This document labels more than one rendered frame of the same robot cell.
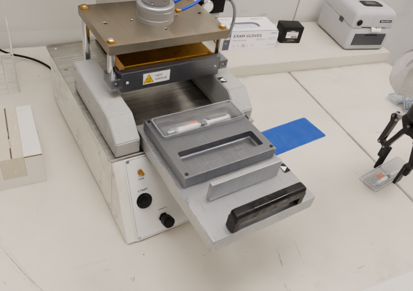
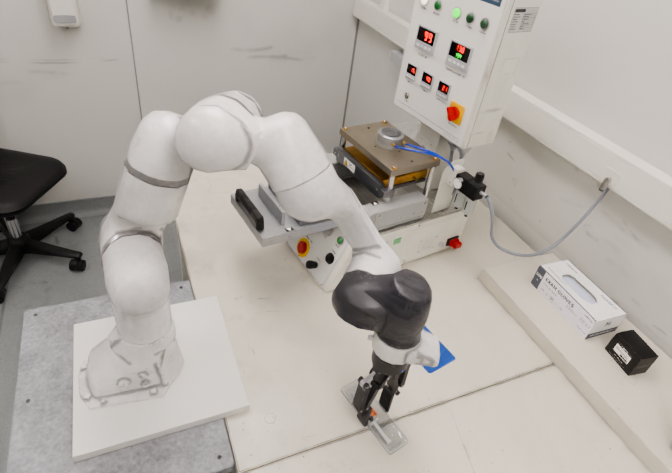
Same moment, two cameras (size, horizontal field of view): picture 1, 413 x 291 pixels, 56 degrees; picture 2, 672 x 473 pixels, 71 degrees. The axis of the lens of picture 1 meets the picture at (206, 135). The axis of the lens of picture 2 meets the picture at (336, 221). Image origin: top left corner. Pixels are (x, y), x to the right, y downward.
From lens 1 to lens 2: 1.36 m
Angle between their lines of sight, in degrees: 69
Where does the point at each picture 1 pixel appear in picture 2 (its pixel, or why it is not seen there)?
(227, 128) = not seen: hidden behind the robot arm
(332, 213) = (311, 346)
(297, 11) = not seen: outside the picture
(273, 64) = (538, 331)
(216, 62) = (377, 187)
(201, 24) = (391, 159)
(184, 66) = (361, 172)
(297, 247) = (274, 311)
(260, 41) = (569, 312)
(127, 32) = (361, 133)
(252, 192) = (265, 212)
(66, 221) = not seen: hidden behind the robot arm
